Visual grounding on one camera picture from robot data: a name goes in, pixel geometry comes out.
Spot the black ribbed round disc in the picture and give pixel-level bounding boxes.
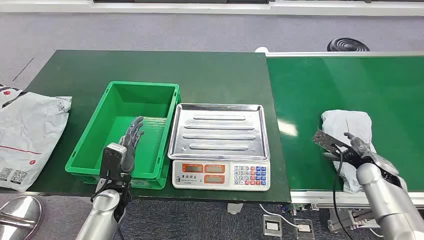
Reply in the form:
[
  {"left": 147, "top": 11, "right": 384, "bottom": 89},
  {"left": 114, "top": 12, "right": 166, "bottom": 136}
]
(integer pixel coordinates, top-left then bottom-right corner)
[{"left": 326, "top": 37, "right": 371, "bottom": 53}]

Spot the white electronic scale steel tray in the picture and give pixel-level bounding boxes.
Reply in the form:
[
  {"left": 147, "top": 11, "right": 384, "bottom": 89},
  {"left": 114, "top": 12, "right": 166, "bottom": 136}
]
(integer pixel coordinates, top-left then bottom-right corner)
[{"left": 167, "top": 103, "right": 272, "bottom": 192}]

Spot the white floor cable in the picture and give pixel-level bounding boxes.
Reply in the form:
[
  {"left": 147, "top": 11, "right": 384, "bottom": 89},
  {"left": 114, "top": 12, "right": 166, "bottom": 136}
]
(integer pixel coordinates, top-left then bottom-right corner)
[{"left": 258, "top": 203, "right": 301, "bottom": 230}]

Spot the large flat grey mailer bag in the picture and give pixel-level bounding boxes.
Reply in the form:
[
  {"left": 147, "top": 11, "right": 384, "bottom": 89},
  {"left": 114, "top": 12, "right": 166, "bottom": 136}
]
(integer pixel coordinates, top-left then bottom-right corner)
[{"left": 0, "top": 84, "right": 73, "bottom": 193}]

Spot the green plastic delivery bin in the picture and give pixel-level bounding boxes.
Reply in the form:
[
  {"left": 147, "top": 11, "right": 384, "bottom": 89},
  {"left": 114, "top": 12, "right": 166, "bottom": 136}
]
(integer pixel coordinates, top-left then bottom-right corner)
[{"left": 64, "top": 80, "right": 182, "bottom": 191}]

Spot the round silver metal base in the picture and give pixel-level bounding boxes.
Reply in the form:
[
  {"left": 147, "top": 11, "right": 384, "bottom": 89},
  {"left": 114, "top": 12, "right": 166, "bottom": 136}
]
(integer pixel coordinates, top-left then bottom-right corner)
[{"left": 0, "top": 195, "right": 45, "bottom": 240}]

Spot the green conveyor belt machine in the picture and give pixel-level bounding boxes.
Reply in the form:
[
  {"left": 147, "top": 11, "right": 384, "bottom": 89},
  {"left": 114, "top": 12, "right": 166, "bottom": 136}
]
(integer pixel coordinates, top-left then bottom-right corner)
[{"left": 255, "top": 46, "right": 424, "bottom": 213}]

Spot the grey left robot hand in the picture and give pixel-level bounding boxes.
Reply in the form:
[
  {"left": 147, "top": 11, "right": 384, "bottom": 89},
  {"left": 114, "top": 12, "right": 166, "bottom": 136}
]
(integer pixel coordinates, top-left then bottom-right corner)
[{"left": 118, "top": 115, "right": 146, "bottom": 175}]

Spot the small grey parcel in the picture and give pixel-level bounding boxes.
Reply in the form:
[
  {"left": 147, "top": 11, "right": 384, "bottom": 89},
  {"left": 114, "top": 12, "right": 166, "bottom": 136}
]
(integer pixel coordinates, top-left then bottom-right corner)
[{"left": 320, "top": 109, "right": 378, "bottom": 195}]

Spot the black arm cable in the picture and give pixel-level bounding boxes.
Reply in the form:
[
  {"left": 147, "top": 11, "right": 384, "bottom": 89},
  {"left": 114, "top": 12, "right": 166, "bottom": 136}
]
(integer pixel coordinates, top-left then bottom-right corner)
[{"left": 332, "top": 145, "right": 354, "bottom": 240}]

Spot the square floor outlet box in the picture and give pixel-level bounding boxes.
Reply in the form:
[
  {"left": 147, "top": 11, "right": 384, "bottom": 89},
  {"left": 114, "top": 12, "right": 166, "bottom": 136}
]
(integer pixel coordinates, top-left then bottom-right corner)
[
  {"left": 262, "top": 214, "right": 283, "bottom": 238},
  {"left": 293, "top": 218, "right": 315, "bottom": 240}
]

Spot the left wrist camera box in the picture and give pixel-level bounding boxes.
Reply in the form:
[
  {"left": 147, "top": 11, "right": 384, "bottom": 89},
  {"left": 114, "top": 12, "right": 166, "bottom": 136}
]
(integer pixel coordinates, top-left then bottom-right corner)
[{"left": 99, "top": 142, "right": 128, "bottom": 182}]

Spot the grey table foot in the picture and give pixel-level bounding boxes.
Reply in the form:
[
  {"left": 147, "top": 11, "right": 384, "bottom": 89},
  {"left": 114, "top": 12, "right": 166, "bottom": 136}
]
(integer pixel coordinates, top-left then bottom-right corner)
[{"left": 226, "top": 202, "right": 244, "bottom": 216}]

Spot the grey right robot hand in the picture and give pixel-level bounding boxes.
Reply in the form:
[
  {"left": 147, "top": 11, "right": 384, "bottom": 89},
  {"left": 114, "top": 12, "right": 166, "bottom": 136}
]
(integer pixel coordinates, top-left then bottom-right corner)
[{"left": 322, "top": 132, "right": 400, "bottom": 177}]

